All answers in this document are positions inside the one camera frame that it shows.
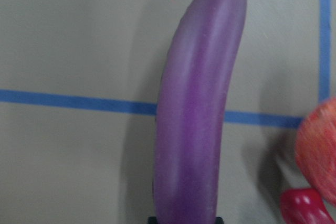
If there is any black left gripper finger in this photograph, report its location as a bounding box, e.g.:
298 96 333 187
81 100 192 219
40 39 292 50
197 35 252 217
146 216 158 224

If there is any purple eggplant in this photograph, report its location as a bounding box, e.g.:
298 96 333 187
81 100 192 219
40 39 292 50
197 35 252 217
153 0 247 223

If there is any red chili pepper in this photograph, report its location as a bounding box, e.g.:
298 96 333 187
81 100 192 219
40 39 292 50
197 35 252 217
280 188 335 224

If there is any red orange pomegranate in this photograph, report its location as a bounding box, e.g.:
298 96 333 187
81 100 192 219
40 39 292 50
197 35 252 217
295 98 335 205

